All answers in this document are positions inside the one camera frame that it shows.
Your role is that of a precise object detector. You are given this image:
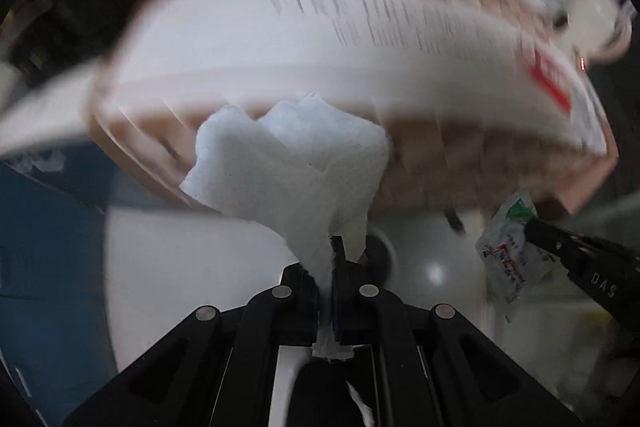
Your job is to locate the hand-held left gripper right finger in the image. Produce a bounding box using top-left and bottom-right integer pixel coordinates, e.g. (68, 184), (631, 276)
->
(331, 235), (584, 427)

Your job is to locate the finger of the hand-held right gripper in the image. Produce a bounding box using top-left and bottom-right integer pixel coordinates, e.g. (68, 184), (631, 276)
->
(522, 218), (583, 270)

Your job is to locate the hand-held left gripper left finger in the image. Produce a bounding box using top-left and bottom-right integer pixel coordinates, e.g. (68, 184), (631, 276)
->
(62, 264), (322, 427)

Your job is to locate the white sauce packet green print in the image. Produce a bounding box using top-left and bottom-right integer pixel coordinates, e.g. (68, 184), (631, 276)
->
(475, 188), (553, 324)

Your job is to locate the white tissue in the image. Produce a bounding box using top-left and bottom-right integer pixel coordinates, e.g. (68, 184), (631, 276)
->
(179, 91), (391, 362)

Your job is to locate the white printed cardboard box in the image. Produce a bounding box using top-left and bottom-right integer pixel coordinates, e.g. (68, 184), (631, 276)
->
(0, 0), (621, 220)

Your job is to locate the white round bin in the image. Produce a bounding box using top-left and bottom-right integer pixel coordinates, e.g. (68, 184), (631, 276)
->
(104, 204), (493, 375)

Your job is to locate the white round container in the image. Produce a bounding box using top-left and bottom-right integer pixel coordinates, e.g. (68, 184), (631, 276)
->
(567, 0), (633, 55)

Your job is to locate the blue plastic sheet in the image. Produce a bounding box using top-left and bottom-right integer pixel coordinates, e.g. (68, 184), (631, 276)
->
(0, 147), (118, 423)

